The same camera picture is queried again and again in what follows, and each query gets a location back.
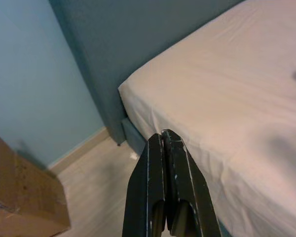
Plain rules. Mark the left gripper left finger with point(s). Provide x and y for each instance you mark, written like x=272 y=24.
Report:
x=145 y=185

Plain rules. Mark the brown cardboard box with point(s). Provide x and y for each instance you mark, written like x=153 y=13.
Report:
x=27 y=185

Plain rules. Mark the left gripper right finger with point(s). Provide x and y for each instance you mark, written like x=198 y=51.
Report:
x=185 y=185

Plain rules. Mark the beige sheeted mattress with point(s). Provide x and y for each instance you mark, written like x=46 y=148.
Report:
x=224 y=86

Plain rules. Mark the wooden baseboard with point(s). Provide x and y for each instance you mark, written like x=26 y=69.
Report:
x=84 y=145

